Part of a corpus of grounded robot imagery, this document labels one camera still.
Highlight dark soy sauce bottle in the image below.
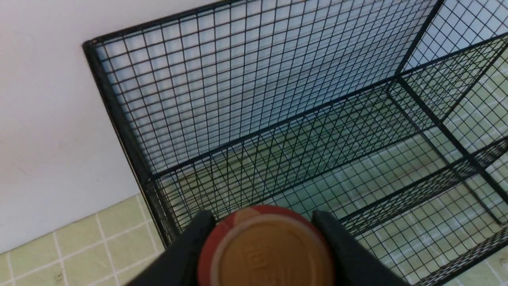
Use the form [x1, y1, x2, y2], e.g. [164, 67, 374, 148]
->
[196, 205, 335, 286]

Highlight black wire mesh shelf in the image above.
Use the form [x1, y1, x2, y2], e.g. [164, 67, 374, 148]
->
[82, 0, 507, 286]

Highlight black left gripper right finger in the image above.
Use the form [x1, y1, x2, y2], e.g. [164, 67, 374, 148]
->
[312, 211, 408, 286]

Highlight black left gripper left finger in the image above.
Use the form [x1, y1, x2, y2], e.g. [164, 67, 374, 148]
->
[127, 211, 216, 286]

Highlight green checkered tablecloth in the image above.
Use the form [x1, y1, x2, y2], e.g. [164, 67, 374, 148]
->
[1, 54, 507, 286]

